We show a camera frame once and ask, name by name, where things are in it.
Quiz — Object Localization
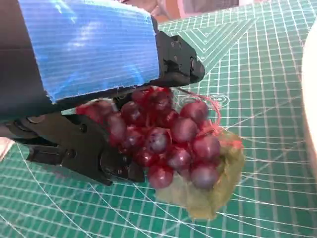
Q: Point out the red toy grape bunch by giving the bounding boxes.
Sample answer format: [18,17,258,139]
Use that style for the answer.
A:
[75,86,245,220]

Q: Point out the white plate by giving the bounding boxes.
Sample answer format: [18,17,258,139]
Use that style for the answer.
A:
[300,31,317,164]

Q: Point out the green cutting mat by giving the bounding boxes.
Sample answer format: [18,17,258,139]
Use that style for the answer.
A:
[0,11,317,238]

